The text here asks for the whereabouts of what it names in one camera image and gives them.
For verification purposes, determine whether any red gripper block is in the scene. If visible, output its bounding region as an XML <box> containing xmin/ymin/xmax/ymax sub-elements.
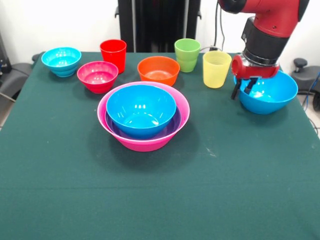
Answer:
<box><xmin>230</xmin><ymin>53</ymin><xmax>281</xmax><ymax>101</ymax></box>

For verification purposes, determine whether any yellow cup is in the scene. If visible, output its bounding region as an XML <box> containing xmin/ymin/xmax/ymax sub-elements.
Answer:
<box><xmin>202</xmin><ymin>51</ymin><xmax>233</xmax><ymax>89</ymax></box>

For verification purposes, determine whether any medium blue bowl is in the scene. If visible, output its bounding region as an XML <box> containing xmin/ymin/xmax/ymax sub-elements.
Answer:
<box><xmin>233</xmin><ymin>70</ymin><xmax>299</xmax><ymax>116</ymax></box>
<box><xmin>106</xmin><ymin>84</ymin><xmax>177</xmax><ymax>140</ymax></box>

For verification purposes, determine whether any purple shallow bowl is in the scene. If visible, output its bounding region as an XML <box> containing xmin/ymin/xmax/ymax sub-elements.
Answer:
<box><xmin>104</xmin><ymin>107</ymin><xmax>183</xmax><ymax>142</ymax></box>

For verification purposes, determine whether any large pink bowl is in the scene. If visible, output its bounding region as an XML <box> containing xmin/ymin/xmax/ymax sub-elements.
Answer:
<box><xmin>96</xmin><ymin>81</ymin><xmax>191</xmax><ymax>153</ymax></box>

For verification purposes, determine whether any green cup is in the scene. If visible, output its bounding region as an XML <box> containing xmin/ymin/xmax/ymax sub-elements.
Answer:
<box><xmin>174</xmin><ymin>38</ymin><xmax>202</xmax><ymax>74</ymax></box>

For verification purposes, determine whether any small orange bowl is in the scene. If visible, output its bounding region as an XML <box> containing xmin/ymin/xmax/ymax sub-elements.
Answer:
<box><xmin>137</xmin><ymin>56</ymin><xmax>181</xmax><ymax>87</ymax></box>

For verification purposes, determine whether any red cup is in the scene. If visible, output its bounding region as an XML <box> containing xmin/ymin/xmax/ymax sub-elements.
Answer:
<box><xmin>99</xmin><ymin>38</ymin><xmax>128</xmax><ymax>75</ymax></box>

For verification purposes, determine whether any dark green tablecloth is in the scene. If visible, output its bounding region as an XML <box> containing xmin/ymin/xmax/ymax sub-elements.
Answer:
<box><xmin>0</xmin><ymin>51</ymin><xmax>320</xmax><ymax>240</ymax></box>

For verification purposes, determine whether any small crimson bowl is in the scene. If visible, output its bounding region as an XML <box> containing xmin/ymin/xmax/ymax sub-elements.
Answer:
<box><xmin>76</xmin><ymin>60</ymin><xmax>119</xmax><ymax>95</ymax></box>

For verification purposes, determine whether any small blue bowl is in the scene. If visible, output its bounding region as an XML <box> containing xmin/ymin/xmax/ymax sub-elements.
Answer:
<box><xmin>41</xmin><ymin>46</ymin><xmax>82</xmax><ymax>72</ymax></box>
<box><xmin>49</xmin><ymin>65</ymin><xmax>79</xmax><ymax>78</ymax></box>

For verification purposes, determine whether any black wall cable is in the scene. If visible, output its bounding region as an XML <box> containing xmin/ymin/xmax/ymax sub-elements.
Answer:
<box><xmin>208</xmin><ymin>4</ymin><xmax>226</xmax><ymax>53</ymax></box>

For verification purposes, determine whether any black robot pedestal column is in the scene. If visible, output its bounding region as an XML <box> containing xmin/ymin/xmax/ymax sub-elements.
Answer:
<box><xmin>114</xmin><ymin>0</ymin><xmax>202</xmax><ymax>53</ymax></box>

